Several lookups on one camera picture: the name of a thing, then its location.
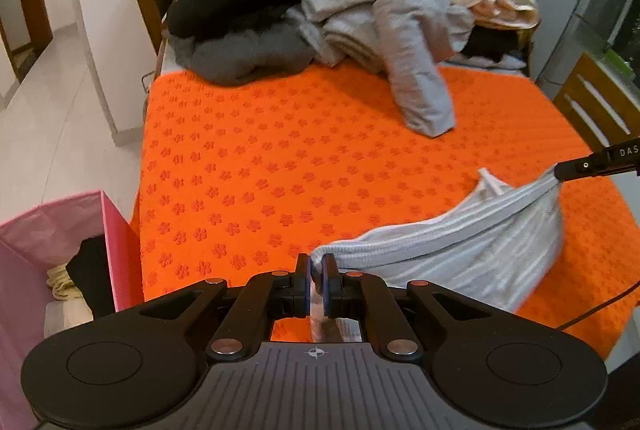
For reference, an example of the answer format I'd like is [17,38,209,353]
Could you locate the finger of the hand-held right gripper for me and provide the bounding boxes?
[554,154,612,182]

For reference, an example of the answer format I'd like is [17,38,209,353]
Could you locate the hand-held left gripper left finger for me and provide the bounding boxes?
[135,254,313,358]

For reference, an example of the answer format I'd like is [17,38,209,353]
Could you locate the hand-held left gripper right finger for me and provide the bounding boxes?
[320,254,496,359]

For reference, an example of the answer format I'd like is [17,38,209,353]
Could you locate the white striped garment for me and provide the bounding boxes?
[309,167,565,343]

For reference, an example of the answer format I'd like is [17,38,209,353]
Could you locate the grey striped cloth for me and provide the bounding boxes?
[445,53,530,72]

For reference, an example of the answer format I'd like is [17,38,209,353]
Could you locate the orange flower-patterned mat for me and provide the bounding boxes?
[131,63,632,361]

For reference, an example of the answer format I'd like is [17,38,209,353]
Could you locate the black folded garment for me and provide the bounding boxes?
[460,24,531,61]

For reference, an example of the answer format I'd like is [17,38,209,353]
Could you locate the black garment in bin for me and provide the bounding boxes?
[65,235,118,318]

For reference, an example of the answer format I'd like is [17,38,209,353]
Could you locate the dark grey garment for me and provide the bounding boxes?
[174,21,316,86]

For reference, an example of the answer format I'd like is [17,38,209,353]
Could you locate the white folded cloth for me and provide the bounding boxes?
[44,300,96,341]

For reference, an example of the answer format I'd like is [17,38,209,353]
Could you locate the cream knitted cloth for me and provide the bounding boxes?
[45,263,81,302]

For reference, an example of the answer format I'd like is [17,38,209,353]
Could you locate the folded light grey cloth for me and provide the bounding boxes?
[295,5,391,74]

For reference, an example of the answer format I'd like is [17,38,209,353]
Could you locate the pink fabric storage bin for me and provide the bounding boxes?
[0,190,146,411]

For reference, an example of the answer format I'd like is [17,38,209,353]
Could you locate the black cable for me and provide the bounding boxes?
[556,281,640,331]

